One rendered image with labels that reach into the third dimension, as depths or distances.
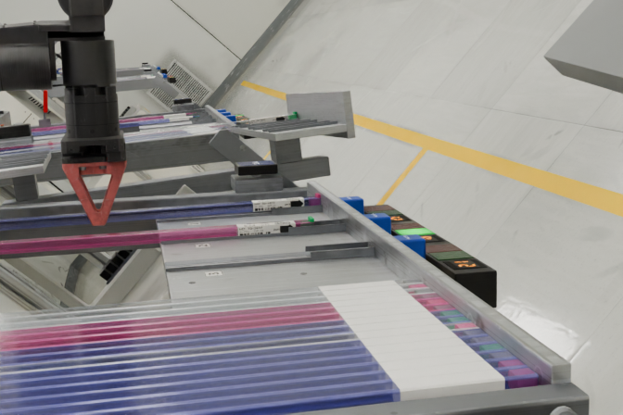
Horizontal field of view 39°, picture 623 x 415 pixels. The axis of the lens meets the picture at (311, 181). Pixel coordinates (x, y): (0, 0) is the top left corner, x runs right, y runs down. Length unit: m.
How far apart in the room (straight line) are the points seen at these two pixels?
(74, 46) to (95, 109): 0.07
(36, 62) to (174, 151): 0.92
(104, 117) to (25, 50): 0.11
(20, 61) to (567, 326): 1.25
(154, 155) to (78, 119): 0.89
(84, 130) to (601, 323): 1.14
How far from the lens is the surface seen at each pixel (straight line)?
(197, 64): 8.52
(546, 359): 0.51
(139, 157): 1.86
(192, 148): 1.86
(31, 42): 0.98
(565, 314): 1.90
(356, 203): 1.03
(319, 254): 0.80
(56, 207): 1.10
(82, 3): 0.95
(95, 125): 0.98
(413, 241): 0.83
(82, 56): 0.97
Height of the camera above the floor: 1.01
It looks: 15 degrees down
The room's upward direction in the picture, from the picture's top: 50 degrees counter-clockwise
